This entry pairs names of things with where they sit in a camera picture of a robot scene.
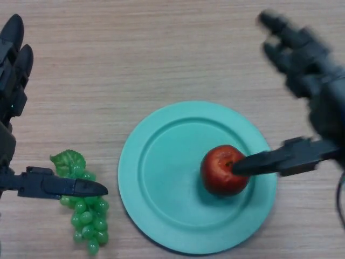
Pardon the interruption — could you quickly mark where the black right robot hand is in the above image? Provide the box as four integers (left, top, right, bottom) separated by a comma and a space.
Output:
231, 9, 345, 179

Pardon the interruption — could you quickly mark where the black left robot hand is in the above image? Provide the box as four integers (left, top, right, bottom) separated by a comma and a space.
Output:
0, 13, 109, 201

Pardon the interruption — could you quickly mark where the red apple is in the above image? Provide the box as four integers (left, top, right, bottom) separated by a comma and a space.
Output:
199, 145, 251, 197

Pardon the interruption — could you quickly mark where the green round plate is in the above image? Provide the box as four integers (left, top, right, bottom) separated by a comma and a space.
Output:
118, 101, 278, 255

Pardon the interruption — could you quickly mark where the green plastic grape bunch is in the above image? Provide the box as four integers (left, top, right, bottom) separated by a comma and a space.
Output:
50, 149, 110, 256

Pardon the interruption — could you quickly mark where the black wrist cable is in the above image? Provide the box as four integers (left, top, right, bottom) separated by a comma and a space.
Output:
335, 172, 345, 224

